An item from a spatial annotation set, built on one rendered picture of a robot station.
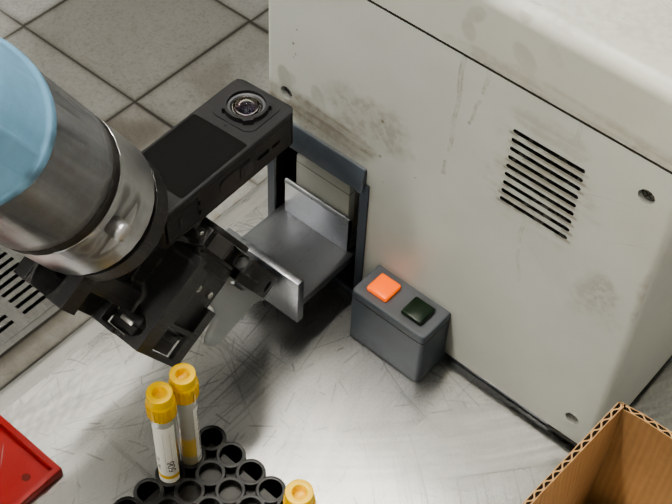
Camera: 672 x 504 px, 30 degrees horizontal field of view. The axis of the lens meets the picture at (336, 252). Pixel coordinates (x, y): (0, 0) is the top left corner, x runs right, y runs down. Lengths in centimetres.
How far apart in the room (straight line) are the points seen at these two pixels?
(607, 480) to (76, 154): 34
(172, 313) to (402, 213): 17
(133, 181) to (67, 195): 5
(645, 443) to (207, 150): 28
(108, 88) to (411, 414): 157
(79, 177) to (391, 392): 33
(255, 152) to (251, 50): 168
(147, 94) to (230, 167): 162
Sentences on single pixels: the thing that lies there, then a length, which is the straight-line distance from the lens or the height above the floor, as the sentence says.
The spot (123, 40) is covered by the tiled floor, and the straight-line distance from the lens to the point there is 240.
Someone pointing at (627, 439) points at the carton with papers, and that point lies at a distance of 68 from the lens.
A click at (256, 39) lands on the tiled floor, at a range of 239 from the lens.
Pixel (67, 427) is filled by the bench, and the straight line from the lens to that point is 82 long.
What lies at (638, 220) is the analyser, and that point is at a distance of 65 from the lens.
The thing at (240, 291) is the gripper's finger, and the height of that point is 96.
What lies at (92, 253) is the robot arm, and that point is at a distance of 60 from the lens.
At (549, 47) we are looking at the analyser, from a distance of 62.
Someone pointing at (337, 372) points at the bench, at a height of 88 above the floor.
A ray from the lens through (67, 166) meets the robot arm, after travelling 55.
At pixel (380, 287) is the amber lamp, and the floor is 93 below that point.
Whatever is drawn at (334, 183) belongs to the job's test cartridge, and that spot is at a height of 97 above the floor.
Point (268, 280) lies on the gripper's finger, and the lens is 73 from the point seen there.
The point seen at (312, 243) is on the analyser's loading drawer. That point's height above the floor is 92.
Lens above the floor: 156
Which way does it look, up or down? 50 degrees down
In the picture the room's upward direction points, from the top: 3 degrees clockwise
